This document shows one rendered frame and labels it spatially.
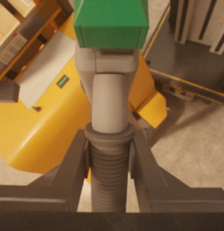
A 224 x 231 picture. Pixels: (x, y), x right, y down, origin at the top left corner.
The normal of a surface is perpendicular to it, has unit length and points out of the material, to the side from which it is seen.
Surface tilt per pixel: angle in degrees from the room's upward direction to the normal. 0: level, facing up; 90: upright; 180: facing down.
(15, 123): 0
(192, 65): 0
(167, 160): 0
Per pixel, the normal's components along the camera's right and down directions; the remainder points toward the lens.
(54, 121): 0.30, 0.30
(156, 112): 0.01, 0.04
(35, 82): -0.26, -0.21
